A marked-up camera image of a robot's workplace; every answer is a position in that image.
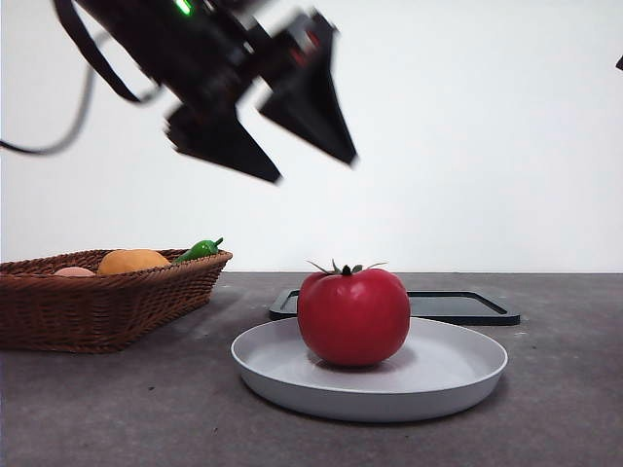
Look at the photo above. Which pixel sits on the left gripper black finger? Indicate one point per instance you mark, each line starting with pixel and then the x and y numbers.
pixel 219 141
pixel 316 112

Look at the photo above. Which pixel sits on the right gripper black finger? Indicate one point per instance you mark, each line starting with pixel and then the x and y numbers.
pixel 620 63

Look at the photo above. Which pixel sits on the red tomato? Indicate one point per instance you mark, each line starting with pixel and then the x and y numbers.
pixel 353 321

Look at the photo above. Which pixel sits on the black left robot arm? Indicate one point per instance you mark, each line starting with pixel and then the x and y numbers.
pixel 185 48

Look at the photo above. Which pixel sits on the green chili pepper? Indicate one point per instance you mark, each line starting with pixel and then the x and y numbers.
pixel 195 251

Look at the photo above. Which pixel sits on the pink egg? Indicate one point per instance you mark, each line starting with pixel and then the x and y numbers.
pixel 74 272

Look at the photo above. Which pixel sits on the brown wicker basket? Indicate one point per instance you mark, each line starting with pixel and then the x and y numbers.
pixel 97 311

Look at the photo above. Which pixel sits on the black rectangular tray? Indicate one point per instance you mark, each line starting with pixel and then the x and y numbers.
pixel 462 306

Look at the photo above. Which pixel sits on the pale grey round plate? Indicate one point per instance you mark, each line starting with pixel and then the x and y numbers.
pixel 389 394

